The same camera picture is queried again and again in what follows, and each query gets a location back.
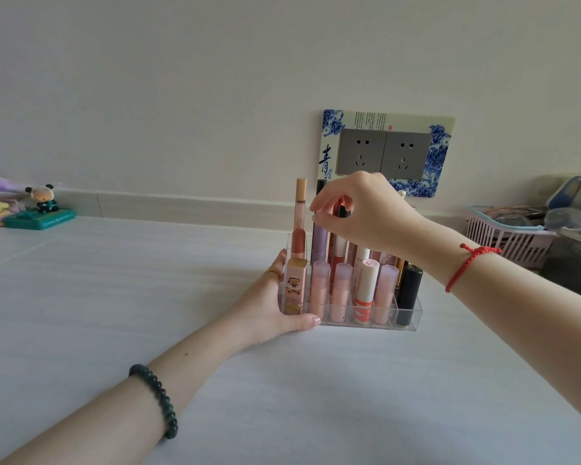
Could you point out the white tube red stripes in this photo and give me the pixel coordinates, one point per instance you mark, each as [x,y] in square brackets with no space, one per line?
[365,290]

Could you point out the lavender lipstick tube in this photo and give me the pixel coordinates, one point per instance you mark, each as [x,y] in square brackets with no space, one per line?
[318,242]

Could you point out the light pink round tube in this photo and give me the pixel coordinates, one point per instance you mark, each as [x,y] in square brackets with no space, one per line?
[320,290]

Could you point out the person's right forearm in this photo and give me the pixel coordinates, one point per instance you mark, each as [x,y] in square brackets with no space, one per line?
[527,305]

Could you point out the blue floral socket frame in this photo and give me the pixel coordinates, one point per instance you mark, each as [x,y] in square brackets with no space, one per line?
[443,154]

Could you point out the black Colorkey lip tube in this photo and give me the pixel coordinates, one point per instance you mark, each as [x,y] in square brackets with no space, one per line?
[319,185]

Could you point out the black lipstick tube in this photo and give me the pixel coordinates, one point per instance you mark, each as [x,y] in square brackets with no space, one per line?
[409,295]

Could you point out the pink square lipstick gold band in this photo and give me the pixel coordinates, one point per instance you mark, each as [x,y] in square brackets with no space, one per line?
[294,285]

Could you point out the clear container blue lid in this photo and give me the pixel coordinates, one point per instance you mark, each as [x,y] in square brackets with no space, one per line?
[576,193]

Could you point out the clear plastic storage box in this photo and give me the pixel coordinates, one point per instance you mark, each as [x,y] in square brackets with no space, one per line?
[571,266]

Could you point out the glass bowl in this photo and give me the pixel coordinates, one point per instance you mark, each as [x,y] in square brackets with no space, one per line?
[569,218]

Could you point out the clear acrylic lipstick organizer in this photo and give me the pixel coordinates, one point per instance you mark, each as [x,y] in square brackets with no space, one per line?
[414,314]

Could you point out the purple plush toy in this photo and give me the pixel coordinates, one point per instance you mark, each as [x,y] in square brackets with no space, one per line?
[0,183]

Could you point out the coral pink capsule lipstick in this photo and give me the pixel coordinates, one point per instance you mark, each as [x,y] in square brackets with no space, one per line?
[298,244]

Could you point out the red Colorkey lip tube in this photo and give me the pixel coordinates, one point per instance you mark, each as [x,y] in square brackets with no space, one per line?
[339,207]

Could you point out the person's left hand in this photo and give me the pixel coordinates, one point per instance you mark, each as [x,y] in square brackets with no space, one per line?
[261,314]

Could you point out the grey wall socket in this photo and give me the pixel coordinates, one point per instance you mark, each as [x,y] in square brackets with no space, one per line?
[405,154]
[360,151]

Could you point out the pink matte lipstick tube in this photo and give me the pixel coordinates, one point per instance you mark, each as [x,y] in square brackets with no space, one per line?
[341,292]

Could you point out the pink plastic basket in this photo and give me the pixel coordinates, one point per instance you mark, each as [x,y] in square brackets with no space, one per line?
[513,246]

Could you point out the person's left forearm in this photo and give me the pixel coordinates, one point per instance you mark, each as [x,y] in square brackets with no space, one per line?
[126,401]

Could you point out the person's right hand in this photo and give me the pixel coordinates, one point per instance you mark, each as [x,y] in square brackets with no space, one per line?
[377,213]

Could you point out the panda figurine green base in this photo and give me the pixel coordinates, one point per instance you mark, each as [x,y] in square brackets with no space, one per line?
[38,220]

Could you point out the pale pink slim tube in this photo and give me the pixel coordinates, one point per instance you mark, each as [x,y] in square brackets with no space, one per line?
[386,292]

